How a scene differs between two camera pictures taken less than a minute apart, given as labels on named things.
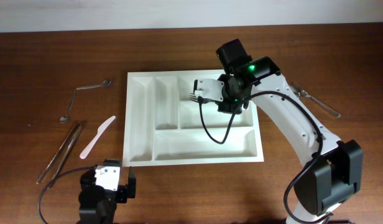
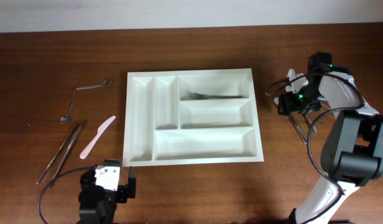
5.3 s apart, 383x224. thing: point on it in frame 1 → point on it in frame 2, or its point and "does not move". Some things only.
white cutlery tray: [163, 126] does not move
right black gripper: [227, 104] → [288, 106]
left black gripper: [122, 197] does not move
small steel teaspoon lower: [63, 119] does not move
